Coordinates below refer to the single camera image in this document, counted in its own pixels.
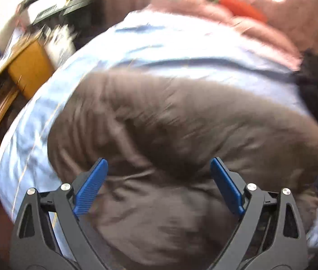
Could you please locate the black desk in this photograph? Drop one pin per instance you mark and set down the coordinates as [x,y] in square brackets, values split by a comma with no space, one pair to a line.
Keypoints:
[77,14]

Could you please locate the orange carrot plush pillow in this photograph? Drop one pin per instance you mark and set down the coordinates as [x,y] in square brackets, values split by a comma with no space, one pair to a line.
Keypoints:
[243,8]

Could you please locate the white printer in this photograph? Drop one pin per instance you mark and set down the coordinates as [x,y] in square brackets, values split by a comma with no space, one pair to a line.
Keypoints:
[46,4]

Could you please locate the yellow wooden shelf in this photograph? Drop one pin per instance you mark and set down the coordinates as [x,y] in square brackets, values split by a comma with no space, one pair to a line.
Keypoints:
[26,64]

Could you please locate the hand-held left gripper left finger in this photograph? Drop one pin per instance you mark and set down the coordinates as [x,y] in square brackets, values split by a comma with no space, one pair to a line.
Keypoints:
[91,185]

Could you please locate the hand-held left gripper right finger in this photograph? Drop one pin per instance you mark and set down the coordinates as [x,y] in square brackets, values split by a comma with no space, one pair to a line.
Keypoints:
[226,185]

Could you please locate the brown puffer jacket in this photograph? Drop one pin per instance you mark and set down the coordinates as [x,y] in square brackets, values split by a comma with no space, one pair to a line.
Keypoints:
[175,123]

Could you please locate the blue striped bed sheet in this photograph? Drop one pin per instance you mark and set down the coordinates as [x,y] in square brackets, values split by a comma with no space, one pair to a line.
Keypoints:
[161,42]

